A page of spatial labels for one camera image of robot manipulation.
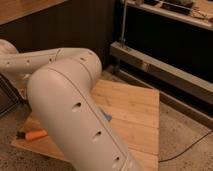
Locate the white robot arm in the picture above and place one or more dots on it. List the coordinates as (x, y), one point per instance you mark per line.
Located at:
(58, 84)

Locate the metal shelf rack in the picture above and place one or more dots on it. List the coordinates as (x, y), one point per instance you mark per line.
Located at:
(167, 51)

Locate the orange toy carrot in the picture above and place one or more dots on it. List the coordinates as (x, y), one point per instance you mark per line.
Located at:
(31, 135)

